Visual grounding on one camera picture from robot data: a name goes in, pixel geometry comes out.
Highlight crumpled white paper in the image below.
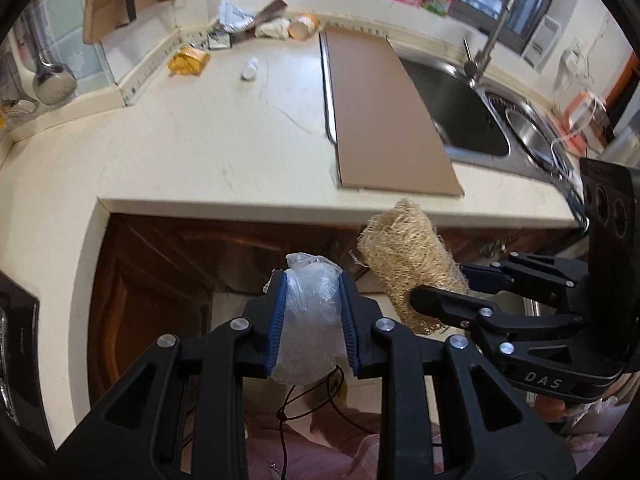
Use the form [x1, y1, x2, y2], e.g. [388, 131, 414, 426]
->
[255, 16, 292, 41]

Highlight stainless steel double sink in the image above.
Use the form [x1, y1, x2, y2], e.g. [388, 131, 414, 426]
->
[395, 40, 586, 201]

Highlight brown wooden base cabinet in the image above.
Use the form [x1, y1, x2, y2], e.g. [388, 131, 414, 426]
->
[87, 212, 581, 431]

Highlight brown cutting board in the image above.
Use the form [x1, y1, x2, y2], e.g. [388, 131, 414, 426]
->
[320, 27, 465, 197]

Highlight white cable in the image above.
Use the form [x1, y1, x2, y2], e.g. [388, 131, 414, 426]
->
[550, 97, 608, 161]

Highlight dark framed window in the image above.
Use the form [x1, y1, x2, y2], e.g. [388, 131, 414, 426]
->
[240, 0, 566, 56]

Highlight steel bowl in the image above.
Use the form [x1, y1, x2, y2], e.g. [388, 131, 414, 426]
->
[505, 105, 563, 161]

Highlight white wall socket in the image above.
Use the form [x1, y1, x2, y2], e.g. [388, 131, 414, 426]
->
[560, 37, 598, 91]

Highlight pink white small appliance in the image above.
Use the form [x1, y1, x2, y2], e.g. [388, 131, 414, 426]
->
[565, 90, 613, 153]

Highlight green white torn packet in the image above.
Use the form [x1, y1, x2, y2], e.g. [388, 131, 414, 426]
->
[207, 1, 258, 51]

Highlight beige loofah sponge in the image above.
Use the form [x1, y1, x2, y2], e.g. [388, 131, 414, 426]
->
[357, 199, 471, 336]

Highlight orange paper cup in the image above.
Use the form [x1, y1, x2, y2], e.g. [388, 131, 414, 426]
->
[289, 13, 321, 41]

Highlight steel electric kettle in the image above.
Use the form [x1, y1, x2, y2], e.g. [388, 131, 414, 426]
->
[602, 127, 640, 166]

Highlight teal handled scissors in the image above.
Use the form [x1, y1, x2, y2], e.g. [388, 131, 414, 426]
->
[562, 175, 593, 233]

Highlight clear plastic bag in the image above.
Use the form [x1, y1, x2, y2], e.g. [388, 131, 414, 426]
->
[270, 253, 351, 386]

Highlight wooden cutting board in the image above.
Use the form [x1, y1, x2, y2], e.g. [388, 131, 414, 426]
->
[82, 0, 193, 45]

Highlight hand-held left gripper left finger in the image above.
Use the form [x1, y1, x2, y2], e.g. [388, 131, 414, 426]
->
[50, 270, 290, 480]

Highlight black cord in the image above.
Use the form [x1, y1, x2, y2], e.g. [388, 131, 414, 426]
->
[275, 365, 441, 480]

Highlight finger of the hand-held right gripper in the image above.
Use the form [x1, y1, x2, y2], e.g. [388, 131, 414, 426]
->
[407, 285, 586, 356]
[457, 252, 591, 306]

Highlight black glass cooktop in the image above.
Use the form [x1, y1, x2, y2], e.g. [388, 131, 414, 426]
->
[0, 270, 56, 451]

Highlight steel gooseneck faucet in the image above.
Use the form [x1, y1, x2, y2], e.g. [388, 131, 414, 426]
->
[462, 0, 525, 81]

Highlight person's pink pants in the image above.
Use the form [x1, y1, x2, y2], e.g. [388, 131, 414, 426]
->
[245, 407, 446, 480]

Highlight brown green milk carton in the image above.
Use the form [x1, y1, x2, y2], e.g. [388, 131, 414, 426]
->
[231, 0, 290, 45]

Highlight steel ladle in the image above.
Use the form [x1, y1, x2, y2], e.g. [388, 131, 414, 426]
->
[32, 45, 78, 106]

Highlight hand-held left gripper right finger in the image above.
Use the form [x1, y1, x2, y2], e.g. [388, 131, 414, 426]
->
[337, 272, 576, 480]

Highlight yellow snack packet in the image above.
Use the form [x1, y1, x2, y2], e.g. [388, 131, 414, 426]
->
[166, 46, 211, 77]

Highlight steel slotted spoon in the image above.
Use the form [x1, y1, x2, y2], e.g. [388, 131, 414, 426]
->
[0, 99, 40, 121]

